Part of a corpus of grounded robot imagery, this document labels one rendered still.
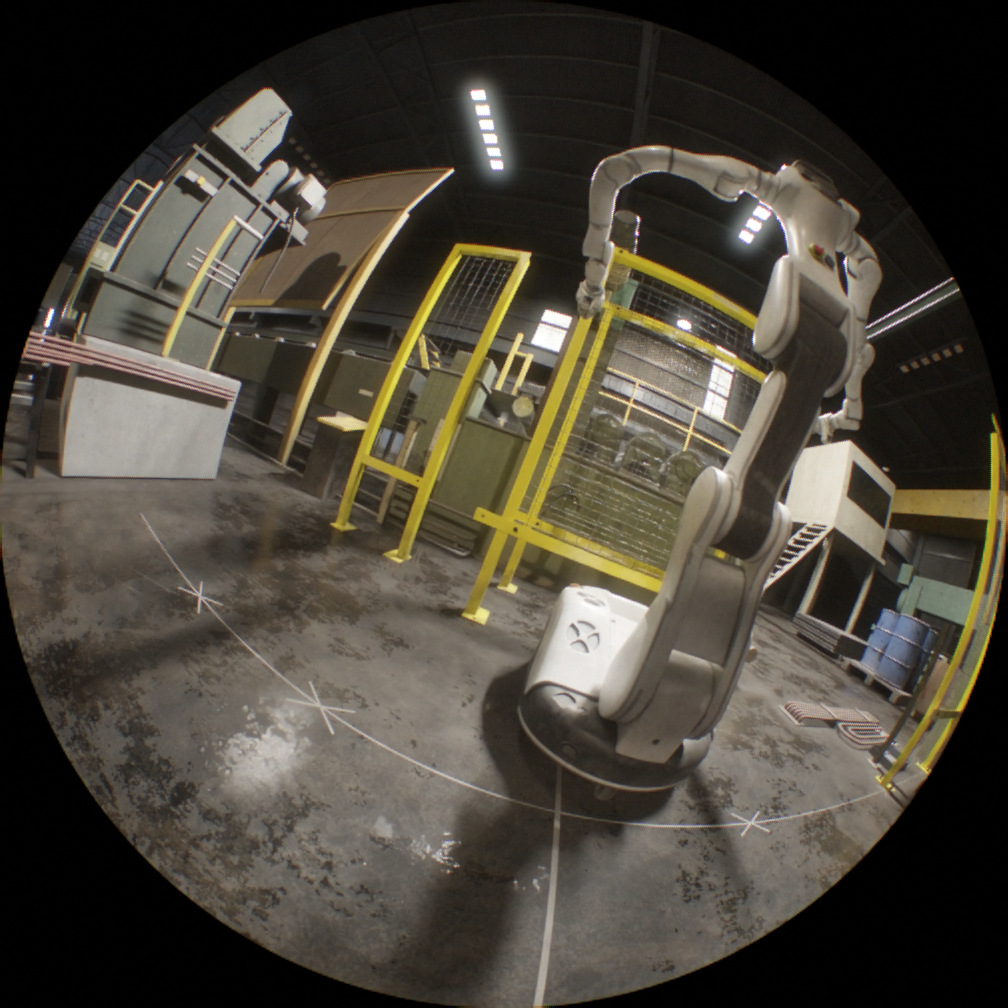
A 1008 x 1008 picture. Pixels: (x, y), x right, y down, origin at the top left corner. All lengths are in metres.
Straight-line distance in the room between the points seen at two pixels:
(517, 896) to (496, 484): 2.12
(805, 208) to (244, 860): 1.55
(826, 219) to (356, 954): 1.50
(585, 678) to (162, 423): 2.01
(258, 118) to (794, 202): 3.04
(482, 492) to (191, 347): 2.39
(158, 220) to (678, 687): 3.08
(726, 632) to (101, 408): 2.24
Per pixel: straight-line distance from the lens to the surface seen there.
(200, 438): 2.01
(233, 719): 0.75
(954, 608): 11.93
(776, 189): 1.03
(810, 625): 6.64
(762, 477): 0.73
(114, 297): 2.51
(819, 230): 0.95
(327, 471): 2.33
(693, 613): 0.69
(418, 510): 1.64
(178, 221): 2.69
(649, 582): 1.41
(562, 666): 0.80
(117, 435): 1.85
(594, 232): 1.03
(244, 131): 3.07
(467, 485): 2.26
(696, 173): 0.98
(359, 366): 2.92
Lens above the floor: 0.60
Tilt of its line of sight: 5 degrees down
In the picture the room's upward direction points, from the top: 21 degrees clockwise
